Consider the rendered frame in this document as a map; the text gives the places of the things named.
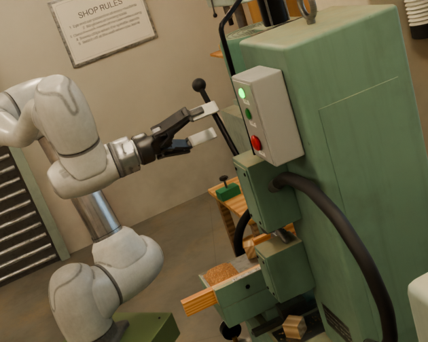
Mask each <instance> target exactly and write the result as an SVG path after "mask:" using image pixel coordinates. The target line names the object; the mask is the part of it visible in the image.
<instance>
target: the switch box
mask: <svg viewBox="0 0 428 342"><path fill-rule="evenodd" d="M232 82H233V85H234V89H235V91H236V95H237V98H238V101H239V105H240V108H241V111H242V113H243V117H244V120H245V123H246V127H247V130H248V133H249V137H250V139H251V136H253V135H255V136H256V137H258V138H259V140H260V142H261V149H260V151H262V152H264V153H265V157H264V156H263V155H261V154H260V153H259V151H256V150H255V149H254V148H253V150H254V152H255V154H256V155H257V156H259V157H261V158H262V159H264V160H266V161H267V162H269V163H271V164H272V165H274V166H280V165H282V164H285V163H287V162H290V161H291V160H293V159H296V158H298V157H301V156H303V155H304V154H305V152H304V148H303V145H302V141H301V138H300V133H299V131H298V126H297V123H296V119H295V116H294V114H293V109H292V106H291V102H290V99H289V94H288V91H287V87H286V85H285V80H284V77H283V73H282V70H279V69H273V68H269V67H266V66H256V67H253V68H252V69H249V70H246V71H243V72H241V73H238V74H236V75H233V76H232ZM240 88H243V89H244V91H245V94H246V98H242V97H240V94H239V92H238V91H239V89H240ZM243 99H245V100H248V101H249V104H250V105H247V104H245V103H244V102H243ZM247 107H248V108H249V109H250V111H251V113H252V116H253V120H250V121H252V122H254V123H255V124H256V127H254V126H252V125H251V124H250V122H249V119H247V117H246V115H245V109H246V108H247Z"/></svg>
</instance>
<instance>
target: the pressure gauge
mask: <svg viewBox="0 0 428 342"><path fill-rule="evenodd" d="M219 331H220V333H221V334H222V335H223V337H224V338H225V339H227V340H233V342H238V338H237V337H238V336H239V335H240V333H241V326H240V324H237V325H236V326H233V327H232V328H228V326H227V325H226V323H225V322H224V321H222V322H221V324H220V325H219Z"/></svg>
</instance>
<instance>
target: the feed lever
mask: <svg viewBox="0 0 428 342"><path fill-rule="evenodd" d="M192 88H193V90H194V91H196V92H200V94H201V96H202V98H203V100H204V101H205V103H206V104H207V103H208V102H211V100H210V98H209V97H208V95H207V93H206V91H205V88H206V82H205V80H203V79H201V78H196V79H195V80H193V82H192ZM212 116H213V119H214V120H215V122H216V124H217V126H218V128H219V129H220V131H221V133H222V135H223V137H224V138H225V140H226V142H227V144H228V146H229V148H230V150H231V152H232V154H233V156H237V155H239V152H238V150H237V148H236V147H235V145H234V143H233V141H232V139H231V138H230V135H229V134H228V132H227V130H226V128H225V126H224V124H223V123H222V121H221V119H220V117H219V115H218V114H217V113H214V114H212ZM284 227H285V226H284ZM260 228H261V227H260ZM282 228H283V227H281V228H279V229H277V230H275V232H276V233H277V234H278V236H279V237H280V239H281V240H282V241H283V243H284V244H288V243H289V237H288V236H287V234H286V233H285V232H284V230H283V229H282ZM261 230H262V231H263V232H264V233H265V234H267V235H268V234H269V233H267V232H266V231H265V230H264V229H262V228H261ZM273 232H274V231H273ZM270 233H272V232H270Z"/></svg>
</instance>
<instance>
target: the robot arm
mask: <svg viewBox="0 0 428 342"><path fill-rule="evenodd" d="M217 112H219V108H218V107H217V105H216V103H215V101H211V102H208V103H207V104H204V105H201V106H199V107H196V108H194V109H191V110H187V109H186V107H183V108H181V109H179V110H178V111H177V112H175V113H173V114H172V115H171V116H170V117H168V118H166V119H165V120H164V121H162V122H160V123H159V124H157V125H155V126H152V127H151V128H150V129H151V131H152V133H153V134H152V135H150V136H147V134H146V133H144V132H142V133H140V134H138V135H135V136H132V138H131V140H130V139H129V138H128V137H127V136H125V137H122V138H119V139H117V140H114V141H112V142H109V143H107V144H103V143H102V141H101V140H100V138H99V134H98V132H97V129H96V123H95V120H94V117H93V115H92V111H91V110H90V107H89V105H88V102H87V100H86V98H85V96H84V94H83V92H82V91H81V90H80V88H79V87H78V86H77V84H76V83H75V82H74V81H73V80H72V79H70V78H69V77H66V76H63V75H50V76H47V77H40V78H36V79H31V80H28V81H25V82H23V83H19V84H18V85H14V86H12V87H10V88H9V89H7V90H5V91H3V92H0V145H4V146H9V147H15V148H23V147H27V146H29V145H30V144H32V143H33V142H34V140H38V142H39V144H40V145H41V148H42V149H43V151H44V153H45V154H46V156H47V158H48V160H49V161H50V163H51V166H50V168H49V170H48V171H47V176H48V180H49V182H50V185H51V187H52V189H53V191H54V192H55V194H57V196H59V197H60V198H62V199H64V200H67V199H71V201H72V202H73V205H74V206H75V208H76V210H77V211H78V213H79V215H80V217H81V218H82V220H83V222H84V224H85V226H86V228H87V229H88V231H89V233H90V235H91V236H92V239H93V240H94V243H93V247H92V255H93V258H94V264H95V265H93V266H91V267H90V266H89V265H87V264H84V263H70V264H67V265H64V266H62V267H61V268H59V269H57V270H56V271H55V272H54V273H53V275H52V277H51V278H50V281H49V284H48V297H49V302H50V307H51V310H52V313H53V315H54V318H55V320H56V323H57V324H58V327H59V329H60V331H61V333H62V334H63V336H64V337H65V339H66V341H67V342H120V339H121V338H122V335H123V334H124V331H125V330H126V329H127V328H128V327H129V326H130V324H129V321H128V320H121V321H118V322H114V321H113V319H112V315H113V314H114V312H115V311H116V309H117V308H118V307H119V306H120V305H121V304H123V303H125V302H127V301H129V300H130V299H132V298H133V297H135V296H136V295H137V294H139V293H140V292H141V291H142V290H144V289H145V288H147V287H148V286H149V285H150V284H151V283H152V282H153V281H154V280H155V278H156V277H157V276H158V274H159V273H160V271H161V269H162V267H163V264H164V255H163V251H162V249H161V247H160V246H159V245H158V243H157V242H155V241H154V240H153V239H151V238H150V237H147V236H145V235H138V234H137V233H135V231H134V230H133V229H131V228H130V227H126V226H123V227H122V226H121V224H120V222H119V220H118V218H117V216H116V215H115V213H114V211H113V210H112V208H111V206H110V204H109V202H108V201H107V198H106V197H105V195H104V193H103V191H102V190H101V189H104V188H105V187H108V186H110V185H111V184H112V183H113V182H115V181H116V180H118V179H120V178H124V177H125V176H127V175H129V174H132V173H134V172H137V171H139V170H141V165H140V164H142V165H146V164H149V163H151V162H154V161H155V160H156V157H157V160H159V159H163V158H165V157H172V156H176V155H183V154H187V153H190V152H191V151H190V149H192V148H193V147H195V146H198V145H200V144H202V143H205V142H207V141H210V140H212V139H214V138H217V135H216V133H215V131H214V129H213V128H209V129H207V130H204V131H201V132H199V133H197V134H194V135H192V136H189V137H188V138H186V139H173V138H174V135H175V134H176V133H177V132H178V131H180V129H182V128H183V127H184V126H185V125H186V124H188V123H189V122H194V121H197V120H199V119H202V118H204V117H207V116H210V115H212V114H214V113H217Z"/></svg>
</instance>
